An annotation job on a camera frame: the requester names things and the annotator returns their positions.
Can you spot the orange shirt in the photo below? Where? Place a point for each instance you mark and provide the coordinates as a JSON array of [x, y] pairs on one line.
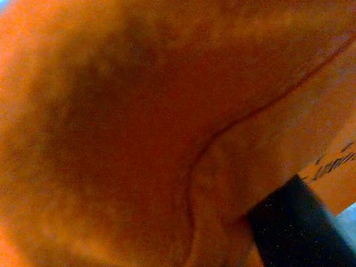
[[139, 125]]

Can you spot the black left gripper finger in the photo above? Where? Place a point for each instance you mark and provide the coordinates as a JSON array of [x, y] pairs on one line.
[[294, 233]]

